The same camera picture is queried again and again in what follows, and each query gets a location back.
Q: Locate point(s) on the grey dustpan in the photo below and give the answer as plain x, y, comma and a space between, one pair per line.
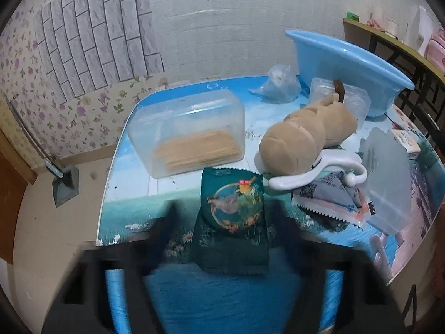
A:
65, 188

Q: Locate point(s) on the pink flower ornament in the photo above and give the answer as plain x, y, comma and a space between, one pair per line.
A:
374, 23

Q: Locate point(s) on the grey orange snack packet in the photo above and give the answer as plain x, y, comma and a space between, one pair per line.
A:
330, 198

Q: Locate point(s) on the clear plastic storage container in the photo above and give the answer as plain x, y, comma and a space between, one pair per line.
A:
184, 125

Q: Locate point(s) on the small printed carton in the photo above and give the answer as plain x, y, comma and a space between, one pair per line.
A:
405, 141

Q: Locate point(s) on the small clear plastic box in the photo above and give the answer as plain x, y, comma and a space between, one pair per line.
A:
354, 101

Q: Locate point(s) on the tan plush toy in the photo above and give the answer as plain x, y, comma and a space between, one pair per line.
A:
299, 142

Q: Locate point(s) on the white plastic hook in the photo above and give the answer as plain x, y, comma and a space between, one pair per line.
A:
333, 161

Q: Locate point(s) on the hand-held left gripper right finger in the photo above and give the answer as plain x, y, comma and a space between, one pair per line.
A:
288, 236

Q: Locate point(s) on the dark green snack packet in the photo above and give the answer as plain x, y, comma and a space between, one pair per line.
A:
231, 222

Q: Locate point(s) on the light blue plastic basin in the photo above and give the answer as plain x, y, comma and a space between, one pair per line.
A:
333, 55

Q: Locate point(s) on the pink case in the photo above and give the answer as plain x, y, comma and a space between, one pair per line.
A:
436, 48

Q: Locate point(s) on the yellow-topped side table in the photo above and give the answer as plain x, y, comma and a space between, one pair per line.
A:
403, 45

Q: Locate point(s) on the clear plastic lid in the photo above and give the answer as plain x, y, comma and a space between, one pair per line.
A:
386, 181

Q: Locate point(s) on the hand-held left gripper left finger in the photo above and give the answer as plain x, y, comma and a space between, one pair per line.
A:
163, 231

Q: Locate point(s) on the wooden door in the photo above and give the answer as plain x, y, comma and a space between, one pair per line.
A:
14, 188

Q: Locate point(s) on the clear plastic bag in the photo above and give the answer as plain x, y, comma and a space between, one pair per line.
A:
278, 83

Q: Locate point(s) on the stack of tan crackers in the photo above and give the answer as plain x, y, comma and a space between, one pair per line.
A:
201, 149

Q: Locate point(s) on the small green box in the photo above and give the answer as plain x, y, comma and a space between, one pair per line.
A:
352, 16

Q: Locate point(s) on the white plastic bag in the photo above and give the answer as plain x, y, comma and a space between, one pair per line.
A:
419, 31

